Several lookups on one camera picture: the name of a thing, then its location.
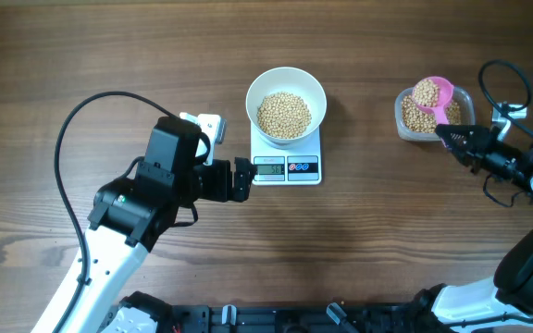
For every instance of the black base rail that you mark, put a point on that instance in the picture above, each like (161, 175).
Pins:
(205, 319)

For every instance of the clear plastic container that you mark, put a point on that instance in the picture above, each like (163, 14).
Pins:
(459, 95)

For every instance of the soybeans in container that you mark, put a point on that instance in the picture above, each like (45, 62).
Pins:
(418, 121)

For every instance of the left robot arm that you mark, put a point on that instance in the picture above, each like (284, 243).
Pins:
(131, 212)

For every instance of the pink plastic measuring scoop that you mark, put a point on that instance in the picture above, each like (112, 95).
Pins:
(445, 97)

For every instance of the white bowl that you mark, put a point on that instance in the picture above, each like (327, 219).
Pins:
(295, 81)

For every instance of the soybeans in bowl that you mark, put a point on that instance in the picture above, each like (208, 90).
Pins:
(284, 115)

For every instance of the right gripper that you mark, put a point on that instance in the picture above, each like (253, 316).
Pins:
(479, 142)

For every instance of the soybeans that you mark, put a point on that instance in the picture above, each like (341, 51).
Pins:
(284, 115)
(418, 121)
(426, 93)

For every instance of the white digital kitchen scale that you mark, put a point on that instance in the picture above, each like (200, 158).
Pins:
(295, 164)

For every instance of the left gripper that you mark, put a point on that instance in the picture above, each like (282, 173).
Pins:
(222, 191)

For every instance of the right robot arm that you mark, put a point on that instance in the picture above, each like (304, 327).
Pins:
(506, 299)

